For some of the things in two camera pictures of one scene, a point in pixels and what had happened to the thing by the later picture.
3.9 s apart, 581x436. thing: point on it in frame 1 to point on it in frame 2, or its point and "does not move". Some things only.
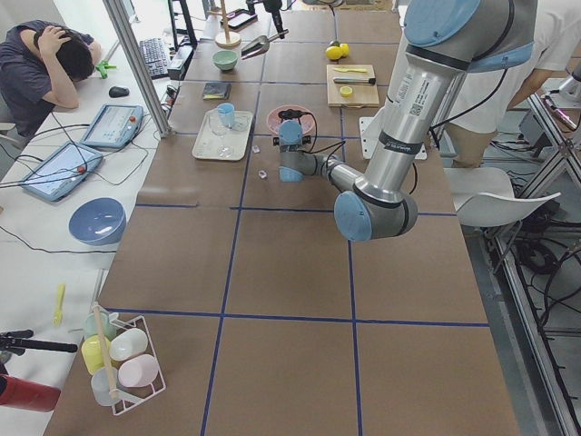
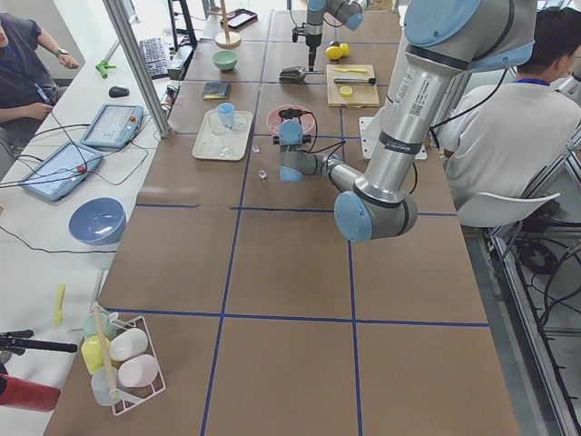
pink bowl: [273, 120] does not move
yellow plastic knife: [344, 70] does not move
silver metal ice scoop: [260, 45] to [296, 74]
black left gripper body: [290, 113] does not move
